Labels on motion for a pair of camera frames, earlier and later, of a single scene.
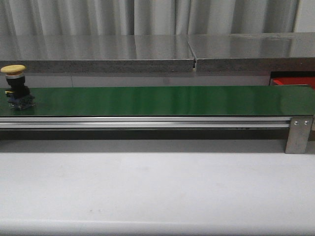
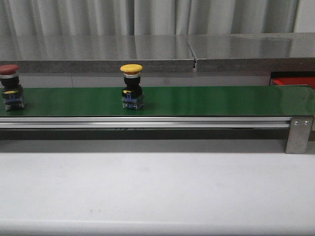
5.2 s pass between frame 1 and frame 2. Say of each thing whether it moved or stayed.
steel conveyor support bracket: stayed
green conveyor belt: stayed
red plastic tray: stayed
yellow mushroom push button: moved
